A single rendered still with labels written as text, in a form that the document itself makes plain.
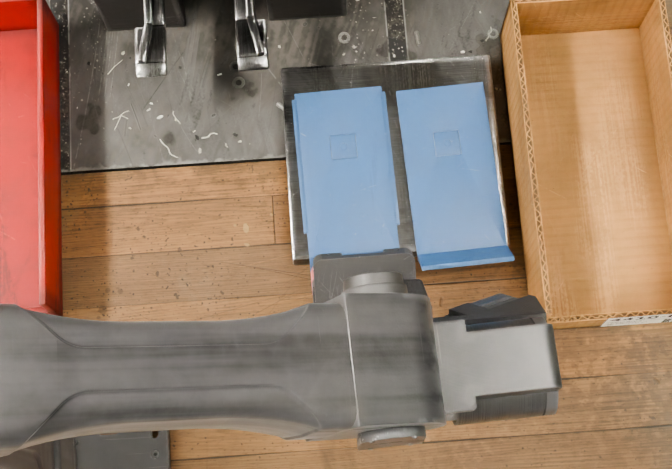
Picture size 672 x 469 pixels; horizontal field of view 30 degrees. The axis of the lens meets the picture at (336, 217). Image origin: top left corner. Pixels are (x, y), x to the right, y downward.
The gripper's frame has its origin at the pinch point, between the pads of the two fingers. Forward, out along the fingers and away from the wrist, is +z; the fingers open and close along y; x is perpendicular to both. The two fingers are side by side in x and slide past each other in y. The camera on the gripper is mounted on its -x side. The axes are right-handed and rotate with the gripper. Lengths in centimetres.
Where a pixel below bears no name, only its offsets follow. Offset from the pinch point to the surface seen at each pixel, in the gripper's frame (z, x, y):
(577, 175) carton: 11.9, -18.6, 4.3
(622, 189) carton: 11.1, -22.0, 3.0
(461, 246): 7.7, -8.5, 0.4
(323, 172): 11.2, 1.7, 6.2
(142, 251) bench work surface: 11.2, 16.5, 0.9
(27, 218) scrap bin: 12.5, 25.4, 4.0
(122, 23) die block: 19.2, 17.1, 18.2
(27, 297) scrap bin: 9.4, 25.6, -1.6
